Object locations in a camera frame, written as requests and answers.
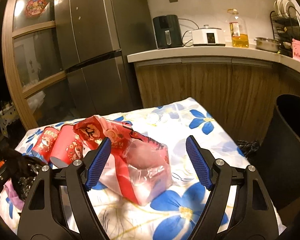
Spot black air fryer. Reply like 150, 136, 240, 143
153, 15, 182, 49

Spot dark grey refrigerator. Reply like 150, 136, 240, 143
55, 0, 156, 117

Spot black dish rack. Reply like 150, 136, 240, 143
270, 10, 300, 57

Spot red paper cup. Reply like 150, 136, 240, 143
50, 124, 83, 168
31, 126, 60, 163

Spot red paper cup right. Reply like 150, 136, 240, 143
50, 124, 83, 168

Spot white plates in rack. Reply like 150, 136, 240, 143
274, 0, 296, 18

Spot white rice cooker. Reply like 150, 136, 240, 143
192, 24, 225, 47

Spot black round trash bin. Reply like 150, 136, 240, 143
250, 94, 300, 210

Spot pink plastic bag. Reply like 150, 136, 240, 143
4, 180, 24, 211

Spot red transparent plastic bag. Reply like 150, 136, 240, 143
74, 115, 172, 206

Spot red round door decoration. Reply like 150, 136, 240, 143
24, 0, 48, 18

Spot steel mixing bowl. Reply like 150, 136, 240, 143
254, 37, 280, 53

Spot cooking oil bottle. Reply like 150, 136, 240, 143
227, 8, 249, 48

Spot wooden lower cabinets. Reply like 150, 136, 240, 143
134, 57, 300, 141

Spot wooden glass door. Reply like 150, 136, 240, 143
1, 0, 78, 130

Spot red paper cup left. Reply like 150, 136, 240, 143
31, 126, 60, 163

